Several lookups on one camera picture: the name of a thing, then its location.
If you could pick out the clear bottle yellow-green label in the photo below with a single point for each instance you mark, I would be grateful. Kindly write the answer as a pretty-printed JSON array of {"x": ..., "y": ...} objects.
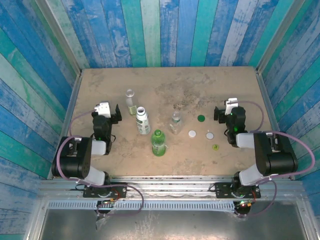
[{"x": 130, "y": 106}]

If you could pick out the dark green bottle cap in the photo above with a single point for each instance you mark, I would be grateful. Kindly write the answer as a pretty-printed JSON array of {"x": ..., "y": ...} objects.
[{"x": 201, "y": 118}]

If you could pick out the white bottle cap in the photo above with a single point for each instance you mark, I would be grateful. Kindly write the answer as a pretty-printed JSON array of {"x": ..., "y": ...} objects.
[
  {"x": 192, "y": 134},
  {"x": 210, "y": 135}
]

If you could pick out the white bottle green label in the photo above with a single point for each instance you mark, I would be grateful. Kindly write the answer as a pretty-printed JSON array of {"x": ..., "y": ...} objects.
[{"x": 143, "y": 123}]

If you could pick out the yellow-green bottle cap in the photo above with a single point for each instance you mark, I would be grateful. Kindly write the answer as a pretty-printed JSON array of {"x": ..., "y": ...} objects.
[{"x": 215, "y": 147}]

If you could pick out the clear bottle green label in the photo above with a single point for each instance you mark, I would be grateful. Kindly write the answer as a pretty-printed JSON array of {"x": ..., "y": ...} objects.
[{"x": 175, "y": 123}]

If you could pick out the green plastic bottle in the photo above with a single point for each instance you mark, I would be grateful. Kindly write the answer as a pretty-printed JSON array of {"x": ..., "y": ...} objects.
[{"x": 158, "y": 145}]

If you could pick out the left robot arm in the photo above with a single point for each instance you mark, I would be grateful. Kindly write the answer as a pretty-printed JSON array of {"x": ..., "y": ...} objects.
[{"x": 72, "y": 162}]

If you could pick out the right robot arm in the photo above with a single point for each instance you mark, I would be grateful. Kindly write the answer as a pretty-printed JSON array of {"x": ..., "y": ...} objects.
[{"x": 275, "y": 157}]

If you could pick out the small circuit board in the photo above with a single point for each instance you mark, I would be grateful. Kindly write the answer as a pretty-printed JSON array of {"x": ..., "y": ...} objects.
[
  {"x": 245, "y": 203},
  {"x": 108, "y": 201}
]

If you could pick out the grey metal shelf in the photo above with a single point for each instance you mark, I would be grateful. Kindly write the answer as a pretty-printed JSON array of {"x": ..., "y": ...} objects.
[{"x": 175, "y": 225}]

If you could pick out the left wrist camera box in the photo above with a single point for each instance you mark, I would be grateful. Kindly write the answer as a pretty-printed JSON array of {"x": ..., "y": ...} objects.
[{"x": 102, "y": 109}]

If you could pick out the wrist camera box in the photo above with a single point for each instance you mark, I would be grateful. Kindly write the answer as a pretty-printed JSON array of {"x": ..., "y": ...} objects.
[
  {"x": 102, "y": 109},
  {"x": 230, "y": 106}
]

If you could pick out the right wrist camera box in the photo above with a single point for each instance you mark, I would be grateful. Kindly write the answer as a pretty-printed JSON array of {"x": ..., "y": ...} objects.
[{"x": 230, "y": 106}]

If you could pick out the aluminium table side rail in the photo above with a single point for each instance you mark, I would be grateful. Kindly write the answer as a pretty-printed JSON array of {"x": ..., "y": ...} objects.
[
  {"x": 265, "y": 95},
  {"x": 72, "y": 105}
]

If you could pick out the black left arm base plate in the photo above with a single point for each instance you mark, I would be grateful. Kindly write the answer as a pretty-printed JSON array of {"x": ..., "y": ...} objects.
[{"x": 117, "y": 191}]

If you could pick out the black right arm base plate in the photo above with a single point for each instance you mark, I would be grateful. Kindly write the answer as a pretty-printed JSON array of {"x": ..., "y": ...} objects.
[{"x": 225, "y": 190}]

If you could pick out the aluminium corner post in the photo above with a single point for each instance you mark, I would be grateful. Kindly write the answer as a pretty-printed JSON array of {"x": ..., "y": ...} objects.
[
  {"x": 280, "y": 37},
  {"x": 60, "y": 40}
]

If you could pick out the aluminium rail frame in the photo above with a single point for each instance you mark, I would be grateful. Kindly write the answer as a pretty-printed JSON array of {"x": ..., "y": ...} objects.
[{"x": 170, "y": 186}]

